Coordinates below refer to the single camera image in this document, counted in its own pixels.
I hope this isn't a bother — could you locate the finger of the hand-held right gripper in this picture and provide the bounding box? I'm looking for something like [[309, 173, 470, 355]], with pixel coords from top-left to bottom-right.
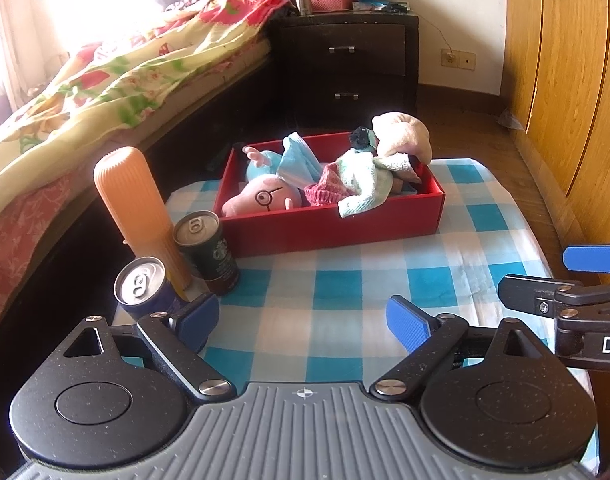
[[498, 274, 586, 316], [562, 241, 610, 274]]

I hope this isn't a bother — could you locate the small dark teal toy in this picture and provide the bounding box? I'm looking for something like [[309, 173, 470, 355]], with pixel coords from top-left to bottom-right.
[[349, 127, 381, 153]]

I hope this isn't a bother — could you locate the beige plush toy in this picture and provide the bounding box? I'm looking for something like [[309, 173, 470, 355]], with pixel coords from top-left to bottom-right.
[[372, 111, 432, 183]]

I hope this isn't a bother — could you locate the floral yellow blanket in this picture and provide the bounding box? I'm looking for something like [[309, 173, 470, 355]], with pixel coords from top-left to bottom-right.
[[0, 0, 291, 206]]

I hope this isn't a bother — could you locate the light blue cloth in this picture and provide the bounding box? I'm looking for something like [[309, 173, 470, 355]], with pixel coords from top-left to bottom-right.
[[277, 131, 323, 186]]

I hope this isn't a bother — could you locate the dark wooden bed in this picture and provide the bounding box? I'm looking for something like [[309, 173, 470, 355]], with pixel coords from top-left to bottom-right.
[[0, 0, 296, 361]]

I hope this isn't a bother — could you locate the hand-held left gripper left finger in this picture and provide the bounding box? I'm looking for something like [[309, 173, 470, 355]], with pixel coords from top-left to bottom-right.
[[40, 293, 236, 402]]

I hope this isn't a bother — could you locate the blue and yellow drink can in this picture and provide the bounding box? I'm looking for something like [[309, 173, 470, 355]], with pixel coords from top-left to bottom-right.
[[114, 256, 186, 321]]

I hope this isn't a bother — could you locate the dark green drink can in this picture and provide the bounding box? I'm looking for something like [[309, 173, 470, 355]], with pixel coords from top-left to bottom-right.
[[173, 210, 241, 297]]

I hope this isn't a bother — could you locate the wall socket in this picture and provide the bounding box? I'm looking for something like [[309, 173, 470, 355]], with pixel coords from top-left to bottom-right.
[[441, 49, 477, 70]]

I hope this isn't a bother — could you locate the pink pig plush toy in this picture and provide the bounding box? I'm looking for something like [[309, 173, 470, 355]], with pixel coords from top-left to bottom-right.
[[221, 144, 316, 218]]

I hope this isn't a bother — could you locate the red cardboard box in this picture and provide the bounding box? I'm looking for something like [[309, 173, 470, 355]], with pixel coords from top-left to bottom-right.
[[212, 130, 446, 258]]

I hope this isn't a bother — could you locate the wooden wardrobe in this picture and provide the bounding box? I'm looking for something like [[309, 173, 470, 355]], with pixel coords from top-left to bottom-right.
[[500, 0, 610, 281]]

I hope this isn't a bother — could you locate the blue checkered tablecloth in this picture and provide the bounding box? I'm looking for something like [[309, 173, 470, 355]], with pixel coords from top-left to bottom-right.
[[112, 157, 598, 461]]

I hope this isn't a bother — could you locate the pink floral bed sheet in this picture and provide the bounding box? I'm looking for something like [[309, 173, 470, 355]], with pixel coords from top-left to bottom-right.
[[0, 172, 103, 306]]

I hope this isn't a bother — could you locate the pale green towel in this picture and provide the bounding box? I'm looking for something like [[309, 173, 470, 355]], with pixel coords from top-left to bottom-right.
[[335, 152, 401, 218]]

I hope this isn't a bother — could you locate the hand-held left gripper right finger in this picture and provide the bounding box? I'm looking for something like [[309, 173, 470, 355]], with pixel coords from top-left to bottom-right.
[[367, 296, 563, 401]]

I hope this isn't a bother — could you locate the dark wooden nightstand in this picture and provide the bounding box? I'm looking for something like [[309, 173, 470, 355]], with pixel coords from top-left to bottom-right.
[[270, 10, 420, 133]]

